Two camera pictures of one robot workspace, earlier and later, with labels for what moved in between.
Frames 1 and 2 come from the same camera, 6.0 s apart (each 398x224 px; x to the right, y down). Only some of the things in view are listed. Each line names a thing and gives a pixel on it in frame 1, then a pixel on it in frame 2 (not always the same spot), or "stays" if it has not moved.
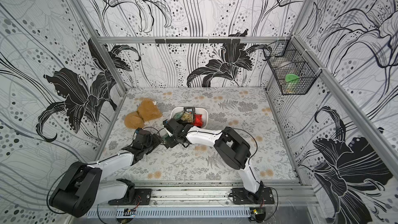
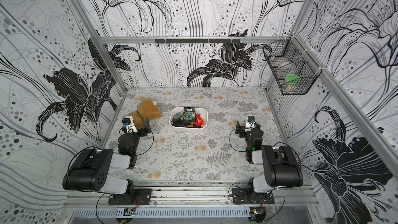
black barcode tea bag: (189, 109) stays
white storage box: (197, 111) stays
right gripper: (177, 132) to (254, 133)
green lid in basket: (290, 77) stays
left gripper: (155, 138) to (147, 128)
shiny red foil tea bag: (198, 120) stays
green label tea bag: (164, 139) to (176, 116)
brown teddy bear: (148, 109) stays
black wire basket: (292, 68) stays
